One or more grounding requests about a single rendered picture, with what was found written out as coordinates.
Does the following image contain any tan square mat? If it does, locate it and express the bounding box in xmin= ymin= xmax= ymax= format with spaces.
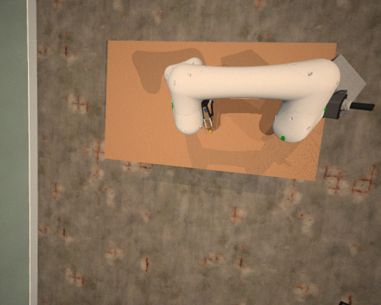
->
xmin=203 ymin=102 xmax=211 ymax=120

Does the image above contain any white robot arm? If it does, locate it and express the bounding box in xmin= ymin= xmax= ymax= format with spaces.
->
xmin=164 ymin=57 xmax=375 ymax=143

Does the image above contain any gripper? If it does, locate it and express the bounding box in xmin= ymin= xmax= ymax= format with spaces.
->
xmin=201 ymin=99 xmax=213 ymax=128

